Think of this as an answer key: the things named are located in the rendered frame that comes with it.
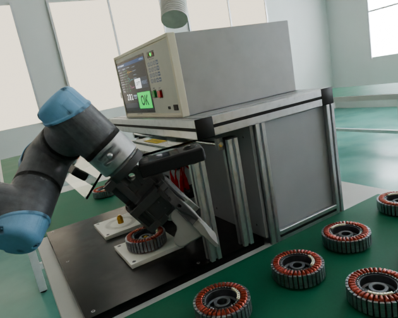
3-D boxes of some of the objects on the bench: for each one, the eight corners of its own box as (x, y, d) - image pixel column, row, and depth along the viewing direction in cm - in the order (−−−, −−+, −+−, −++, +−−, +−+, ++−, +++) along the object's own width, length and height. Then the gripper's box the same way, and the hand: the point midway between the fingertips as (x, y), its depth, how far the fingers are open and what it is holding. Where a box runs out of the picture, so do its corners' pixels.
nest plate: (132, 269, 90) (131, 264, 90) (114, 250, 103) (114, 246, 103) (184, 247, 97) (183, 243, 97) (162, 231, 110) (160, 228, 110)
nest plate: (106, 240, 111) (105, 236, 111) (94, 227, 124) (93, 224, 124) (150, 224, 118) (149, 220, 118) (134, 213, 131) (134, 210, 131)
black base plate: (88, 329, 73) (85, 320, 73) (47, 238, 129) (45, 232, 128) (265, 244, 95) (263, 236, 94) (165, 197, 150) (163, 192, 150)
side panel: (273, 245, 94) (255, 124, 87) (265, 241, 96) (247, 124, 89) (344, 211, 106) (333, 103, 99) (335, 208, 109) (325, 103, 102)
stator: (202, 340, 64) (198, 322, 63) (191, 304, 75) (188, 288, 74) (261, 322, 66) (258, 305, 65) (242, 289, 77) (239, 274, 76)
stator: (133, 259, 93) (130, 246, 92) (123, 244, 103) (120, 233, 102) (173, 244, 97) (170, 231, 96) (159, 231, 107) (156, 220, 106)
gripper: (105, 171, 71) (177, 234, 76) (98, 201, 52) (193, 281, 57) (136, 141, 71) (205, 205, 76) (139, 158, 52) (231, 243, 57)
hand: (211, 227), depth 67 cm, fingers open, 14 cm apart
